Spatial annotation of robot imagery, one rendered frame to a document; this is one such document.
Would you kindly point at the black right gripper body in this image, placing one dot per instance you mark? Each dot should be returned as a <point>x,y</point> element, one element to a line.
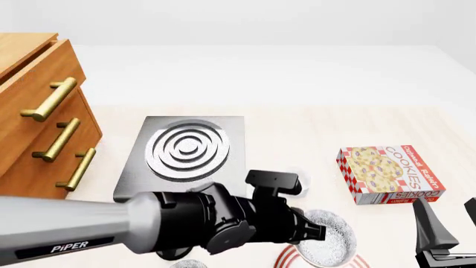
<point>446,259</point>

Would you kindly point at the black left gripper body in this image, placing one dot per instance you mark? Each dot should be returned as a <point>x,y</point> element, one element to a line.
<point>310,230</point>

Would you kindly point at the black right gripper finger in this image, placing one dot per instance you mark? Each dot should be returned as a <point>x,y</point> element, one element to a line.
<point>431,229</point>
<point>471,208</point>

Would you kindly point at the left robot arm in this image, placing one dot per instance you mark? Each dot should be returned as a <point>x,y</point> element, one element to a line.
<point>111,220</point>

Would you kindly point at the patterned black white bowl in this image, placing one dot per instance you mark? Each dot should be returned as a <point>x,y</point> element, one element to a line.
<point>331,240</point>
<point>187,264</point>

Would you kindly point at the white plate with red rings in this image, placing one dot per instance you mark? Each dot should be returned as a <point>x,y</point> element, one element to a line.
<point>288,255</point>

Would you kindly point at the flat stove plate with rings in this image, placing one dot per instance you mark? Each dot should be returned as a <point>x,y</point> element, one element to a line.
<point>186,148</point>

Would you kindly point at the wooden cabinet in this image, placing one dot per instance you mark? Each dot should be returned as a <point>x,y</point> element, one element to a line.
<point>22,47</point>

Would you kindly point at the red white cookies box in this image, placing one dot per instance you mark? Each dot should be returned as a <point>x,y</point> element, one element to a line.
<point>386,173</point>

